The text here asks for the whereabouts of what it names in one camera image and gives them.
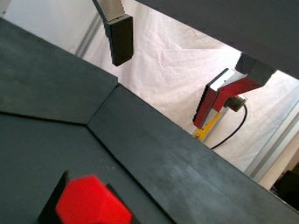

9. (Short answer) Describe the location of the black background cable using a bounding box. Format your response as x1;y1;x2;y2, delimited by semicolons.
209;103;248;151

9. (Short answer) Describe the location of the aluminium frame profile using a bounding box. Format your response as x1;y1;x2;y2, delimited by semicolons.
244;101;299;182

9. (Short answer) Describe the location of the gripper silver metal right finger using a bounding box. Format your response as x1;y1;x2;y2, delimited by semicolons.
192;53;276;128

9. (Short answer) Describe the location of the yellow clamp bracket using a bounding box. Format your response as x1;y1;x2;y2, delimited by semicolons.
192;111;220;141

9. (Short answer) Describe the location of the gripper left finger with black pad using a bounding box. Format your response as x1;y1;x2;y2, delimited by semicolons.
92;0;133;66

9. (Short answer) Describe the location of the red hexagon bar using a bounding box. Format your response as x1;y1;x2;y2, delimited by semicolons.
54;175;132;224

